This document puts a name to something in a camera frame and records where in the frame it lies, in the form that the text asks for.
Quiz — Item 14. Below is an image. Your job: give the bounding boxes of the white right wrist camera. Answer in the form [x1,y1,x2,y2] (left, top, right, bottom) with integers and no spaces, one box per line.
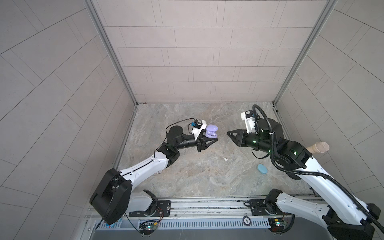
[241,110,256,134]

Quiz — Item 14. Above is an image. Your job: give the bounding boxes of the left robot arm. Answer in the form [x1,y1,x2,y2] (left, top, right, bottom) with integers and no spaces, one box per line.
[90,124,218,225]

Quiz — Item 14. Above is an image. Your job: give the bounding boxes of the aluminium corner frame post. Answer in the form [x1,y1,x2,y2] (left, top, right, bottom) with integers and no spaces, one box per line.
[85,0,139,108]
[273,0,338,107]

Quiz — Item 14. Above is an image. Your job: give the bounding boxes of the black corrugated cable conduit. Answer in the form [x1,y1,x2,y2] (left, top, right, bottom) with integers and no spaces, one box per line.
[252,104,384,235]

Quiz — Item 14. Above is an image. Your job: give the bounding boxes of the left green circuit board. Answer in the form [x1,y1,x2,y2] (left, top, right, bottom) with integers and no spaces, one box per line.
[139,220,159,236]

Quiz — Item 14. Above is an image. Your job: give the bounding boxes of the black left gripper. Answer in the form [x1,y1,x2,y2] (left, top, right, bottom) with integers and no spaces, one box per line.
[172,131,215,155]

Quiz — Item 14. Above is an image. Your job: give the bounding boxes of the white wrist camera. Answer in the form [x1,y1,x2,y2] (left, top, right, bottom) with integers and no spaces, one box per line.
[241,110,256,134]
[190,119,207,140]

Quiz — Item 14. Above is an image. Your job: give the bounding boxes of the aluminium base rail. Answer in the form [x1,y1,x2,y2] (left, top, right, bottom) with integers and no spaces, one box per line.
[83,196,328,221]

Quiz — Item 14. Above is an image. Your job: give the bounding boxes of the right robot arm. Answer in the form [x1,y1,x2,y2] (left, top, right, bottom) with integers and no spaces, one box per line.
[227,119,384,240]

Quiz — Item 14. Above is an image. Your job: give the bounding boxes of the light blue earbud charging case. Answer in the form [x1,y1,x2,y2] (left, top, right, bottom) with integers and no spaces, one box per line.
[257,164,268,175]

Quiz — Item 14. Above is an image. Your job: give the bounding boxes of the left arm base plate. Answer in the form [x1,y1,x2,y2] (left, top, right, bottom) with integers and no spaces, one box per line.
[129,200,172,218]

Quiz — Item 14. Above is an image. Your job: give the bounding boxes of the green circuit board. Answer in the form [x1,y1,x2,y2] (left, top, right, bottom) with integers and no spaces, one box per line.
[139,220,159,236]
[268,218,286,233]

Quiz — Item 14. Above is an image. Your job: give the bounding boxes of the aluminium corner frame post right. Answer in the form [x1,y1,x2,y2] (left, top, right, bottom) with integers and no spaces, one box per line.
[273,0,338,107]

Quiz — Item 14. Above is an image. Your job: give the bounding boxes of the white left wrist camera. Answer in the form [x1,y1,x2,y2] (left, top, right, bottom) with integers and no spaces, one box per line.
[190,119,207,140]

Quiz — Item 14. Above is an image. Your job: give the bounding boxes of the right green circuit board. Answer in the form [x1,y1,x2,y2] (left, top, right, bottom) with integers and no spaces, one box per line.
[268,218,286,233]

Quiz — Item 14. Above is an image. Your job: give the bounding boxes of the beige wooden handle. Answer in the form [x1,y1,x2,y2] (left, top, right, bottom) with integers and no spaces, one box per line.
[306,142,330,154]

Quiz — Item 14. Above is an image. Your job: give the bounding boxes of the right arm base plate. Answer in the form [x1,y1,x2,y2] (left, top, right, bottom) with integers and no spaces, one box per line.
[244,200,283,216]

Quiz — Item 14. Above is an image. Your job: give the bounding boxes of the purple earbud charging case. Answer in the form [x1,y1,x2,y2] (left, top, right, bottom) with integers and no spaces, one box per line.
[205,125,218,139]

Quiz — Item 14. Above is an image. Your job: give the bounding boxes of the aluminium corner frame post left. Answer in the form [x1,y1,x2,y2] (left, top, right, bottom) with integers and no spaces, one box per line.
[85,0,139,108]

